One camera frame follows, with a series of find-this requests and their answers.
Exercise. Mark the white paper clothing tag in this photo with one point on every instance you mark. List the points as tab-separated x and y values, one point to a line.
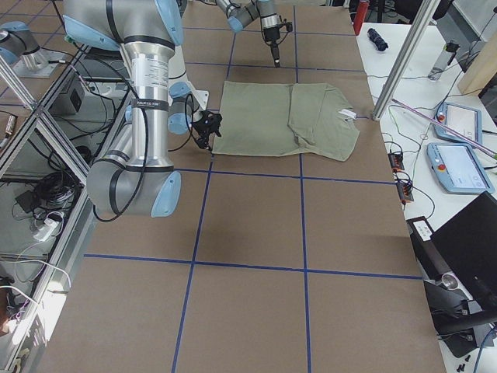
348	113

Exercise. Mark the white pedestal base plate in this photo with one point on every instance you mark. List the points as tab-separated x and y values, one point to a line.
201	98

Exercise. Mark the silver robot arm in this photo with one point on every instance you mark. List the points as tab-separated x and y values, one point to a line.
240	16
136	175

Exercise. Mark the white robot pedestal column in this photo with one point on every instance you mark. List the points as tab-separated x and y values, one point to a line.
177	68

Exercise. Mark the black laptop computer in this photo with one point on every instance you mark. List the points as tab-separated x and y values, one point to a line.
459	264

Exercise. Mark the far teach pendant tablet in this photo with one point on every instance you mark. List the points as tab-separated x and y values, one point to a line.
463	119

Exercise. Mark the white power strip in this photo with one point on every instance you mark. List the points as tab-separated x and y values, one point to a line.
49	229

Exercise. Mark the red fire extinguisher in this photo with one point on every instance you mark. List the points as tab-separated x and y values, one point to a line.
361	11

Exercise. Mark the clear water bottle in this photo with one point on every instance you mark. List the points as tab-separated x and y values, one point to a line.
444	60

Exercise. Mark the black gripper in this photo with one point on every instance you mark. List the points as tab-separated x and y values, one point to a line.
270	34
204	126

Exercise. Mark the orange black electronics module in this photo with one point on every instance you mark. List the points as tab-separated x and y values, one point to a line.
396	162

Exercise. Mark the near teach pendant tablet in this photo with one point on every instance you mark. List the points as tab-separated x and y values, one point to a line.
457	168

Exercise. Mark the black folded umbrella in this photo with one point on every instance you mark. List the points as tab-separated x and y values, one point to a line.
376	39

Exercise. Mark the teach pendant tablet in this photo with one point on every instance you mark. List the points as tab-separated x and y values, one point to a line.
457	168
463	119

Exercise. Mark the sage green long-sleeve shirt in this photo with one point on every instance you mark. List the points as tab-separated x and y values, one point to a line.
285	119

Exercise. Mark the aluminium frame post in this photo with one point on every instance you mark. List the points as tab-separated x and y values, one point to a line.
416	31

